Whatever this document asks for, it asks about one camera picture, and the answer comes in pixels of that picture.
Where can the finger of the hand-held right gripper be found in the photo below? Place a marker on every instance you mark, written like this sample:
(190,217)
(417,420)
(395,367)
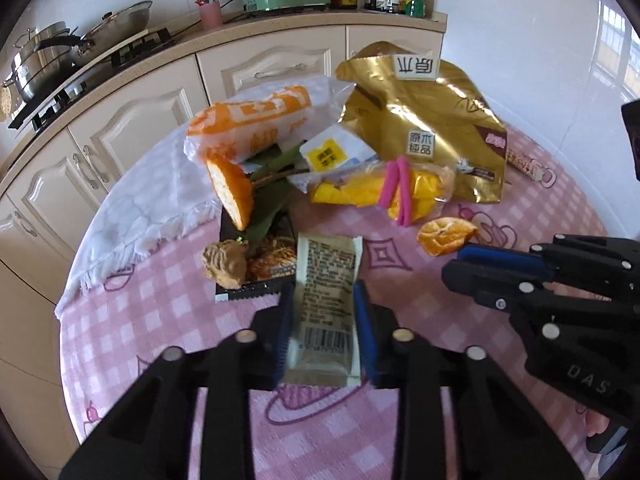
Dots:
(480,282)
(500,256)

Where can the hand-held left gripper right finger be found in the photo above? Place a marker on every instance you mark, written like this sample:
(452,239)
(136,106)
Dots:
(365,330)

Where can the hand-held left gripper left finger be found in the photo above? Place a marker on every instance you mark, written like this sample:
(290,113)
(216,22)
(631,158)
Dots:
(285,330)

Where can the white printed snack wrapper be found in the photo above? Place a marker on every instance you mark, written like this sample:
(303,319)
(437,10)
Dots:
(325,285)

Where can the green leaves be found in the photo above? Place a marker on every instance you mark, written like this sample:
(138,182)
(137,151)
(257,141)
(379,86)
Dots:
(265,220)

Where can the yellow snack bag pink clip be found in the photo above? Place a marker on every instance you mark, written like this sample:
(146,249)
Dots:
(345,192)

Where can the gold foil bag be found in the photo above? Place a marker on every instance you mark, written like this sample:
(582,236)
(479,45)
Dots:
(400,90)

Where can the orange and white plastic bag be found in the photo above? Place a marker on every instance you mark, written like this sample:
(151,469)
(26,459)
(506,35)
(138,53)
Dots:
(250,120)

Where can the small orange peel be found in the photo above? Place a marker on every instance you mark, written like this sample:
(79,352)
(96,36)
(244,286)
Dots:
(445,237)

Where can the pink checked tablecloth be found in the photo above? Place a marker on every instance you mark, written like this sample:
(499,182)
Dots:
(440,325)

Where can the black noodle wrapper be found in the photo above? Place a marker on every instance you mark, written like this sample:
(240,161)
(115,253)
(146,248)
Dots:
(272,260)

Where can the brown crumpled ball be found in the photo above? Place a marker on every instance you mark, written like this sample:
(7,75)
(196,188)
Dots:
(225,265)

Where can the pink snack bar wrapper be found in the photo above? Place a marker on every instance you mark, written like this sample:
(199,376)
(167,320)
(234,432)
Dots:
(525,162)

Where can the large orange peel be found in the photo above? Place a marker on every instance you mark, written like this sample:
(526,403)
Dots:
(232,190)

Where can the white and yellow packet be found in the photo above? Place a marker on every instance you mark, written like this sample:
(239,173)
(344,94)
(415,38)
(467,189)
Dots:
(332,155)

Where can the white fringed cloth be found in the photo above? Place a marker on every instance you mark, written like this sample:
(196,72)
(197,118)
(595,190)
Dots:
(150,200)

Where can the beige kitchen countertop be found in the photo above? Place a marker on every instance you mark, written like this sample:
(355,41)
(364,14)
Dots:
(300,20)

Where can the black gas stove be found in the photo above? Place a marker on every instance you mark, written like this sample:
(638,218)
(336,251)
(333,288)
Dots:
(130,50)

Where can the pink chopstick holder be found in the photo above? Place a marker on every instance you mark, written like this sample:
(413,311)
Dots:
(210,15)

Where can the steel wok with lid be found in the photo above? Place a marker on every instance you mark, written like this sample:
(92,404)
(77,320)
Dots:
(122,22)

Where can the steel steamer pot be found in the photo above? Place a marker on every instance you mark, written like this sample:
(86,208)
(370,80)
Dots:
(40,70)

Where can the cream round steamer plate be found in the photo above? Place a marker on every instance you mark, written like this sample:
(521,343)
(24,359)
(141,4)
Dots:
(5,105)

